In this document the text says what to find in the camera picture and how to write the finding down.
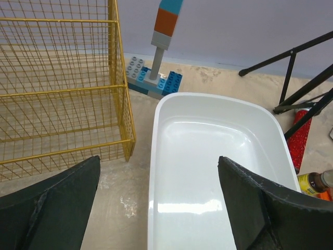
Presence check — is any toy brick tower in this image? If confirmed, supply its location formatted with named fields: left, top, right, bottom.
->
left=125, top=0, right=183, bottom=99

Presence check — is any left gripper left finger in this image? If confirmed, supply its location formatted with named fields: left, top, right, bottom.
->
left=1, top=156, right=100, bottom=249

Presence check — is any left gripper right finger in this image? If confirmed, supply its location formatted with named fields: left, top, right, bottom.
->
left=218, top=156, right=332, bottom=249

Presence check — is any black music stand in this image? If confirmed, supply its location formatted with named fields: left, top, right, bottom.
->
left=238, top=30, right=333, bottom=140

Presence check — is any orange plate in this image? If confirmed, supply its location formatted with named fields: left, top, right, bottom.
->
left=317, top=191, right=332, bottom=202

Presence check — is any white rectangular baking dish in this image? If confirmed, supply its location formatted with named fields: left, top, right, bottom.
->
left=147, top=92, right=300, bottom=249

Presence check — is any gold wire basket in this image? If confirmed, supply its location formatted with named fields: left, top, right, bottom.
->
left=1, top=1, right=136, bottom=182

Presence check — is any red glitter microphone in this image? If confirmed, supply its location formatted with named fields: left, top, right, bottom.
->
left=287, top=119, right=312, bottom=174

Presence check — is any small yellow label bottle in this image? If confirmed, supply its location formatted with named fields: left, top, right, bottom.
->
left=297, top=169, right=332, bottom=196

